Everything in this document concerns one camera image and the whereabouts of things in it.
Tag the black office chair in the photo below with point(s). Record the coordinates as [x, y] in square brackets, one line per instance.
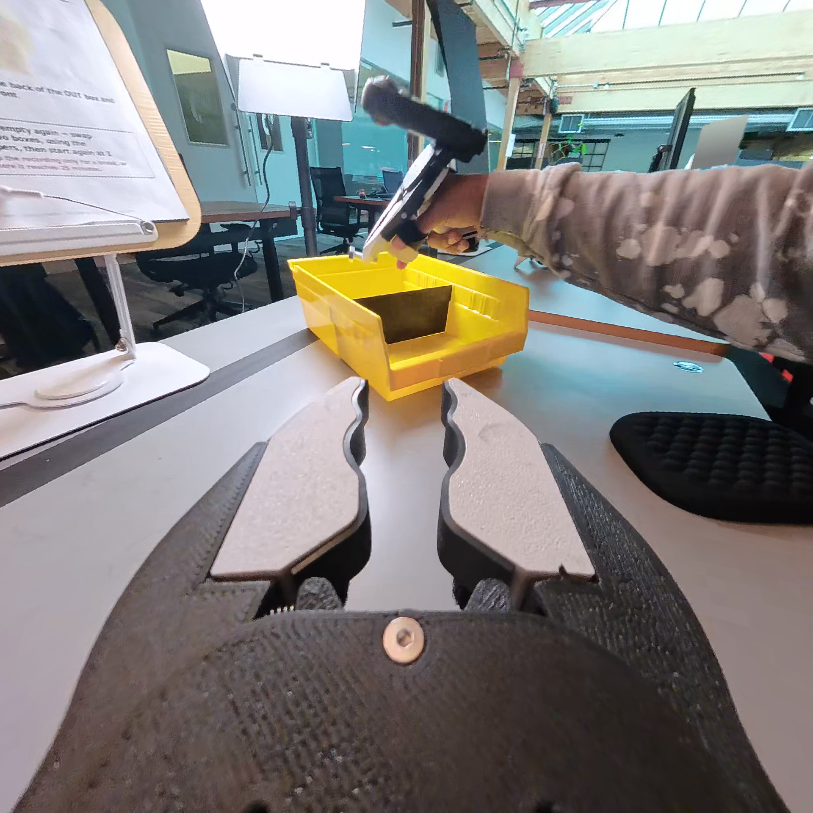
[190, 267]
[327, 197]

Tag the black light stand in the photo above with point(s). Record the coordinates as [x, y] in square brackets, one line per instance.
[305, 190]

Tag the person's right forearm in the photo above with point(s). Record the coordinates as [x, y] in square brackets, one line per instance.
[635, 241]

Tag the tall black panel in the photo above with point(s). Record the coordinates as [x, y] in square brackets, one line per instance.
[457, 63]

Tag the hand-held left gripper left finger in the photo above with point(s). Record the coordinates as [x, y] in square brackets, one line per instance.
[298, 495]

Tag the bright softbox light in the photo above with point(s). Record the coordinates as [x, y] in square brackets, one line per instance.
[286, 32]

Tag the round desk grommet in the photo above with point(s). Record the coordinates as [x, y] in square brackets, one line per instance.
[688, 366]

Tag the thin black monitor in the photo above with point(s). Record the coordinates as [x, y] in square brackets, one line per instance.
[676, 127]

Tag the person's right hand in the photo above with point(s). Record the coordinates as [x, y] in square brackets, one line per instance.
[457, 209]

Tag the grey wall sign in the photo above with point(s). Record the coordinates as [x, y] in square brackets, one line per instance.
[197, 95]

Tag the black bin divider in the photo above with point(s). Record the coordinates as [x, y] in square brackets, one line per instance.
[406, 314]

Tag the white diffuser panel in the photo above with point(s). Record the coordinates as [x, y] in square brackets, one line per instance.
[292, 89]

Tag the printed instruction sheet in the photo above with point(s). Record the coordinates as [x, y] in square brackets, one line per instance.
[76, 127]

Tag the large yellow plastic bin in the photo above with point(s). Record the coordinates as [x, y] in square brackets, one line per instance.
[343, 317]

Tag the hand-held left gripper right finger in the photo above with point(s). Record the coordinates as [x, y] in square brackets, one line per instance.
[514, 502]

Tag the dark wooden desk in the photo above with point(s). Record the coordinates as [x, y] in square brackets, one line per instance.
[362, 200]
[241, 213]

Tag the wooden document board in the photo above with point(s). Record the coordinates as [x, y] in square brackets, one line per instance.
[184, 209]

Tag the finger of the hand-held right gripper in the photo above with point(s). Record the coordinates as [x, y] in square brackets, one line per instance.
[397, 216]

